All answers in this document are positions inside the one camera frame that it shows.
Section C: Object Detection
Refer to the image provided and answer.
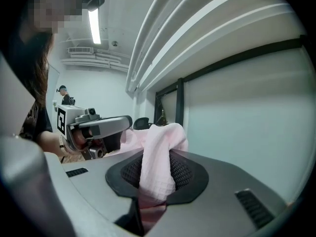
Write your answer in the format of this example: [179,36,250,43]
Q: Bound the black metal window frame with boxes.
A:
[153,35,309,131]

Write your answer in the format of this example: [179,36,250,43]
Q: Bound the black office chair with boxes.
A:
[133,117,153,130]

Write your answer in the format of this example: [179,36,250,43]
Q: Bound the beige wrist band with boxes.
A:
[58,134,70,155]

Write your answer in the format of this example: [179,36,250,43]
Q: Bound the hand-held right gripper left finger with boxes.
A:
[43,149,145,237]

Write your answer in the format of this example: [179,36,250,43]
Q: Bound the person's left hand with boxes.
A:
[71,128,94,151]

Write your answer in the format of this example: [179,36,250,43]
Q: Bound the person's black printed t-shirt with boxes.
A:
[19,100,54,144]

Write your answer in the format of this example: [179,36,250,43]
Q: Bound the pink laundry cloth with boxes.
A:
[118,122,190,233]

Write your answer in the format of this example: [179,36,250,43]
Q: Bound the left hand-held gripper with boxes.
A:
[55,104,133,160]

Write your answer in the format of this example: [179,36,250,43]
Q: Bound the white ceiling ducts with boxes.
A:
[125,0,306,93]

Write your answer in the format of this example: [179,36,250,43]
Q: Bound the white ceiling pipes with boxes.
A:
[61,48,130,73]

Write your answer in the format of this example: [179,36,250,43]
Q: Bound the person's left forearm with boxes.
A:
[38,129,65,158]

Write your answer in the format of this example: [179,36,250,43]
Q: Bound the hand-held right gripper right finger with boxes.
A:
[148,149,293,237]

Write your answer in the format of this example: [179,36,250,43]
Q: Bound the white ceiling air vent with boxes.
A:
[67,46,95,55]

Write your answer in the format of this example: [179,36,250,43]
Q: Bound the long ceiling light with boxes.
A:
[88,7,102,45]

